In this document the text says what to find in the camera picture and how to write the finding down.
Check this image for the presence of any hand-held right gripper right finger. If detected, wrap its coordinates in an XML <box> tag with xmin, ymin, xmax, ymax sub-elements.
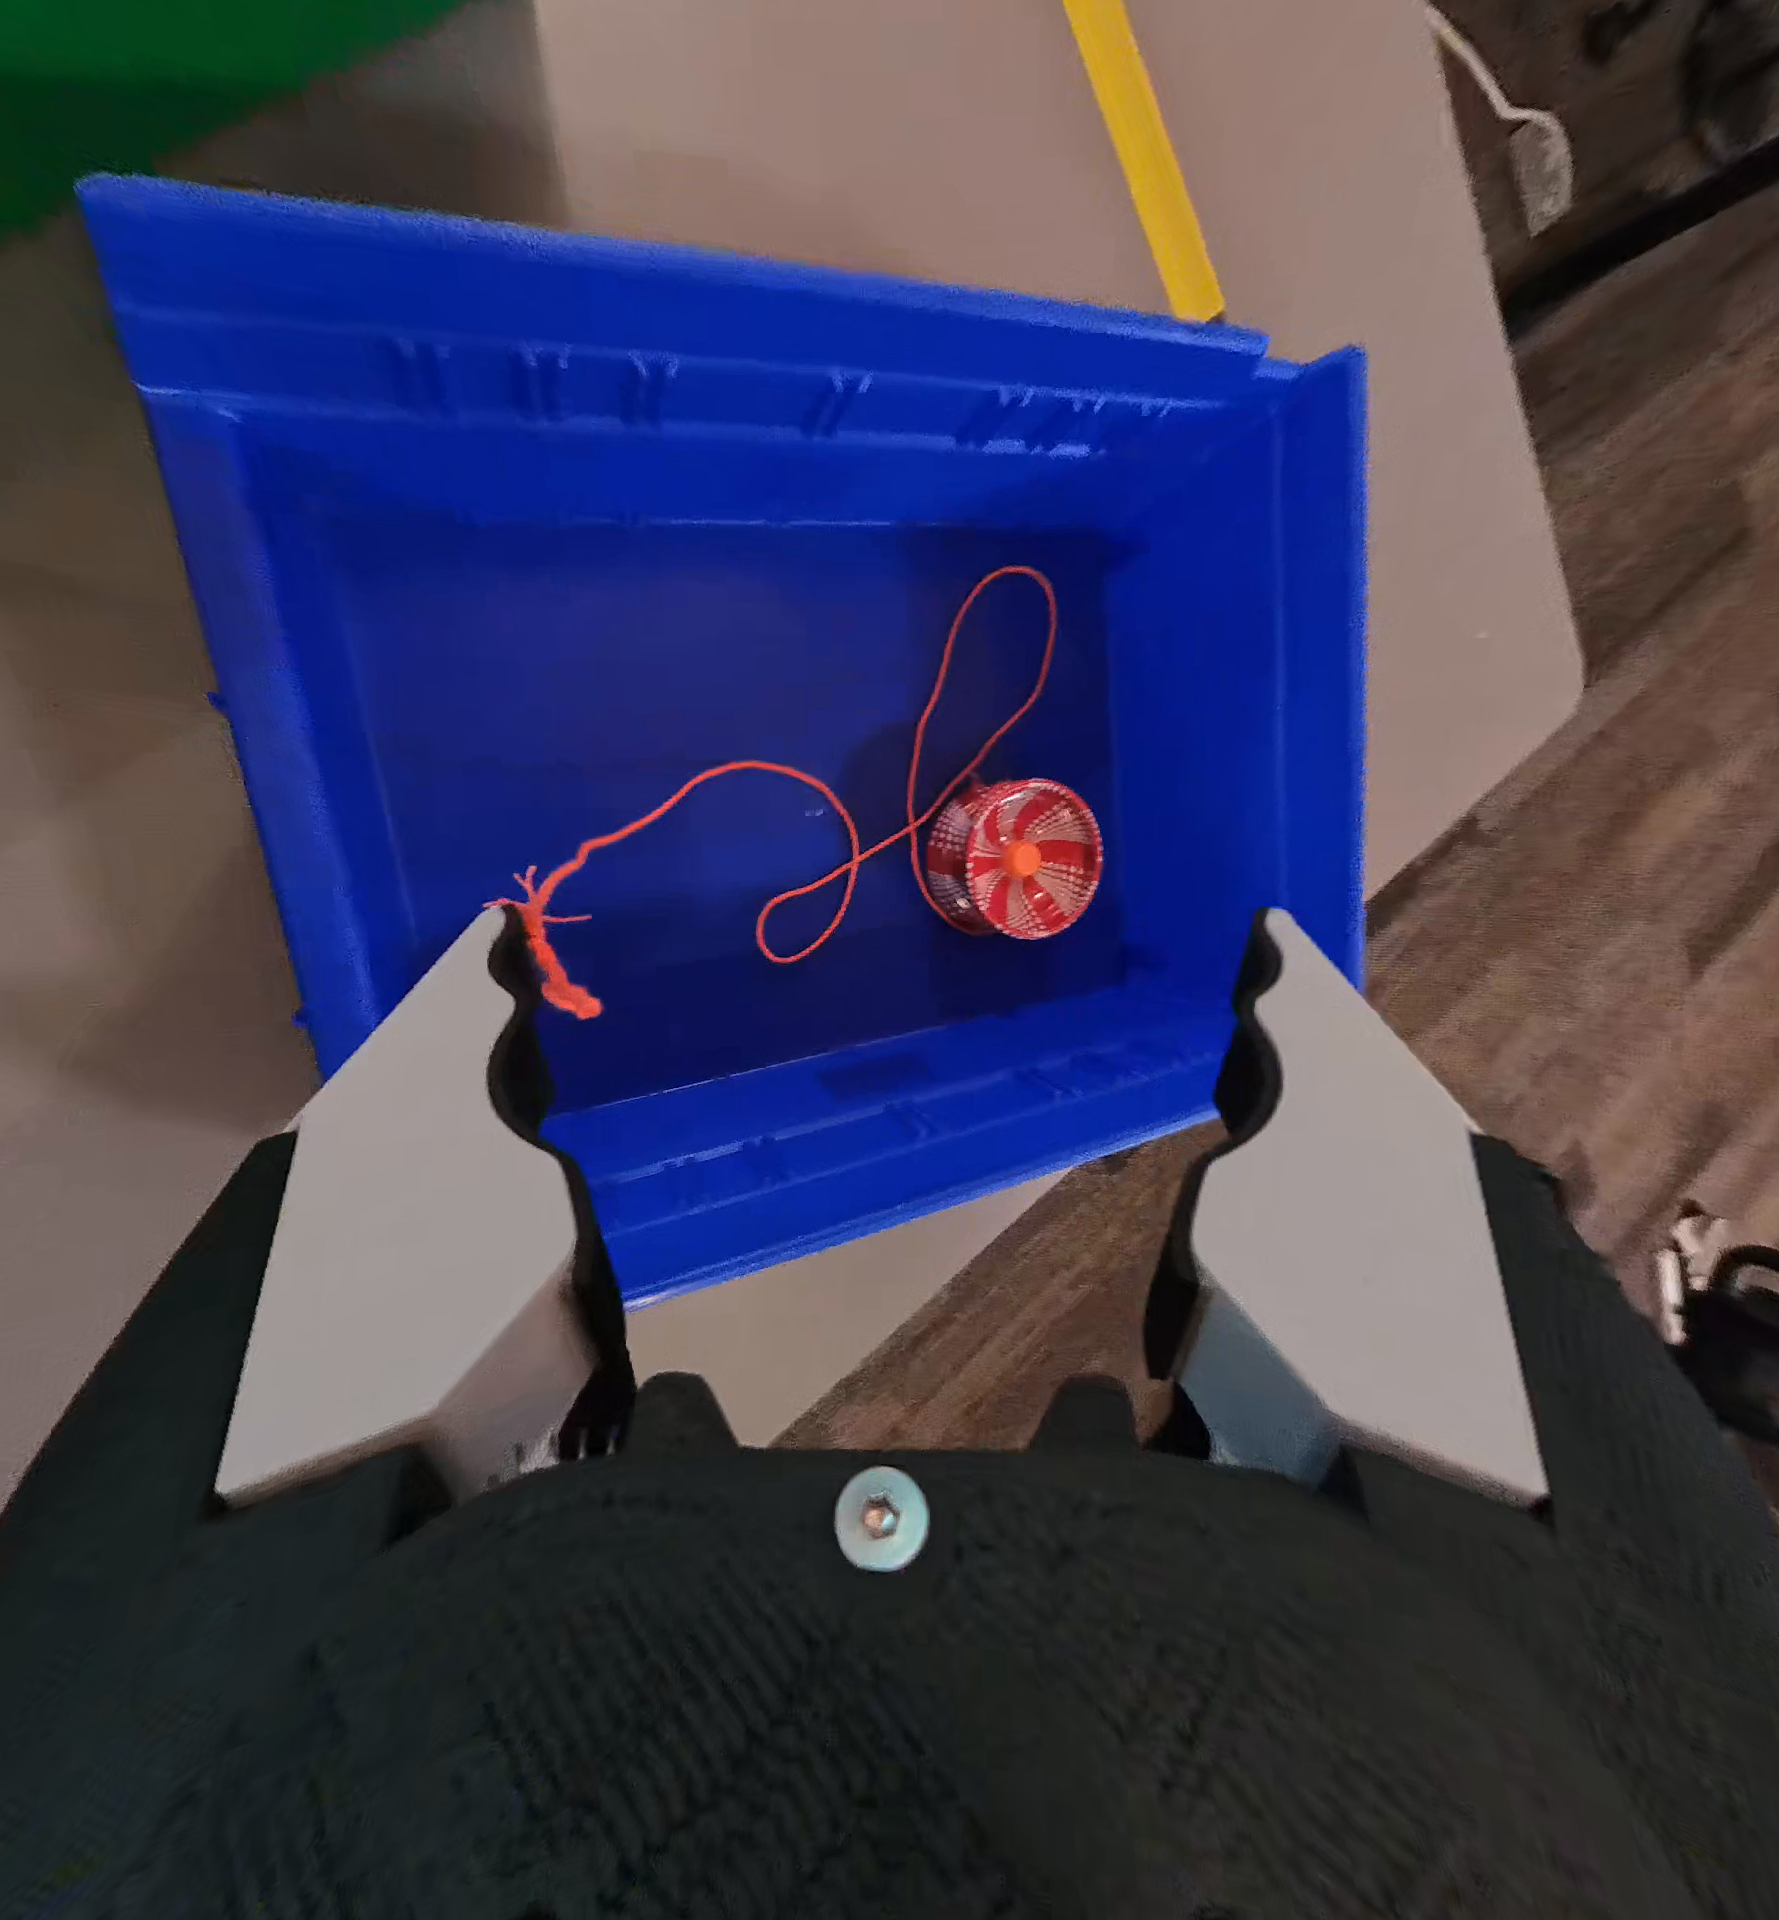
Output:
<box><xmin>1154</xmin><ymin>907</ymin><xmax>1552</xmax><ymax>1509</ymax></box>

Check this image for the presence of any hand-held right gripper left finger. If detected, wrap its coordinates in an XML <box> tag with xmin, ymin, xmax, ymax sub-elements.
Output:
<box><xmin>215</xmin><ymin>907</ymin><xmax>643</xmax><ymax>1509</ymax></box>

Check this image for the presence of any orange yo-yo string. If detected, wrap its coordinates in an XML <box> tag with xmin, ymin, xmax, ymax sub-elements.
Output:
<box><xmin>506</xmin><ymin>564</ymin><xmax>1066</xmax><ymax>1020</ymax></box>

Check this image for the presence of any red white yo-yo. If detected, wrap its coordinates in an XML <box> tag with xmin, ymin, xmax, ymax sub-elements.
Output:
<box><xmin>920</xmin><ymin>776</ymin><xmax>1106</xmax><ymax>943</ymax></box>

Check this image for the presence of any blue plastic bin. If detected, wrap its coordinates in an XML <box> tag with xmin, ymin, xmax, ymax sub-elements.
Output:
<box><xmin>79</xmin><ymin>174</ymin><xmax>1370</xmax><ymax>1308</ymax></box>

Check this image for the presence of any green plastic bin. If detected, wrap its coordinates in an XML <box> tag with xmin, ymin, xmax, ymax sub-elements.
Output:
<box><xmin>0</xmin><ymin>0</ymin><xmax>470</xmax><ymax>288</ymax></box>

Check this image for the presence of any white desk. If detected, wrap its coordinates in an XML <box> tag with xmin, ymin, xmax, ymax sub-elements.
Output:
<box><xmin>0</xmin><ymin>0</ymin><xmax>1587</xmax><ymax>1651</ymax></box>

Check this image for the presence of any black chair caster base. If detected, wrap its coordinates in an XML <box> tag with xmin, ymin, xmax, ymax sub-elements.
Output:
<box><xmin>1664</xmin><ymin>1200</ymin><xmax>1779</xmax><ymax>1480</ymax></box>

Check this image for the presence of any white cable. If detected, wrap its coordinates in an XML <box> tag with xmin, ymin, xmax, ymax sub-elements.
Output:
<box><xmin>1416</xmin><ymin>0</ymin><xmax>1582</xmax><ymax>242</ymax></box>

